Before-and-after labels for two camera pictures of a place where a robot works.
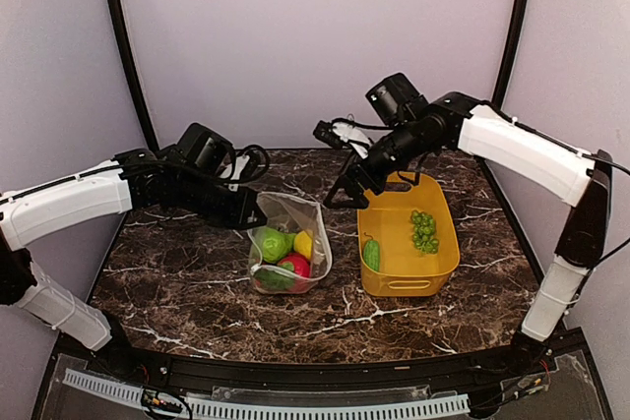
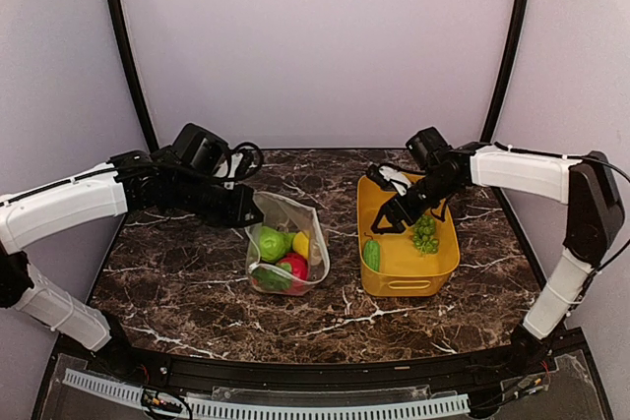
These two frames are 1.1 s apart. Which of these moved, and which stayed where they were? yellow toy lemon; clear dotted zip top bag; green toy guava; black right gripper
Moved: black right gripper
Stayed: yellow toy lemon; clear dotted zip top bag; green toy guava
